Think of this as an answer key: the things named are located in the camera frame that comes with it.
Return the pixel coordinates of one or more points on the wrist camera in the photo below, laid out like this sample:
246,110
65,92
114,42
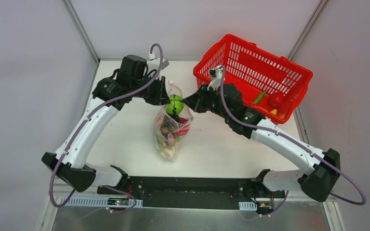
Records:
217,76
154,62

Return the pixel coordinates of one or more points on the green mangosteen fruit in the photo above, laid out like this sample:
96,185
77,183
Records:
176,106

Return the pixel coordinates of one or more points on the red apple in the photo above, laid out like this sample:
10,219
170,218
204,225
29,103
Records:
183,131
276,100

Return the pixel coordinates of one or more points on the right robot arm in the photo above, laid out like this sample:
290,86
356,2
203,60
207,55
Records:
314,176

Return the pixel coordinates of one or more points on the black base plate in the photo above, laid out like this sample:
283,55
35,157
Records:
196,193

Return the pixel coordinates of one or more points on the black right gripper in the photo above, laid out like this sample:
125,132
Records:
199,102

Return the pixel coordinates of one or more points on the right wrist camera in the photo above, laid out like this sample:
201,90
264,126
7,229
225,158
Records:
217,76

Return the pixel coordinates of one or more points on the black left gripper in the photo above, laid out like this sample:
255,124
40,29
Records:
161,92

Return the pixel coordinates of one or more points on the red plastic basket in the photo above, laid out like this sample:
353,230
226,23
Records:
253,70

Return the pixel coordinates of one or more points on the dark grape bunch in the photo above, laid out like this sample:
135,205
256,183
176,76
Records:
179,119

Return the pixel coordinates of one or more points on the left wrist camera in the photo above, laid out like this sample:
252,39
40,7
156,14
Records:
154,62

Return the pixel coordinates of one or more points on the clear zip top bag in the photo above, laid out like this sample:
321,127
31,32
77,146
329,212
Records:
172,89

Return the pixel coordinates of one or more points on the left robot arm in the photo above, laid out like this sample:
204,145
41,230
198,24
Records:
69,161

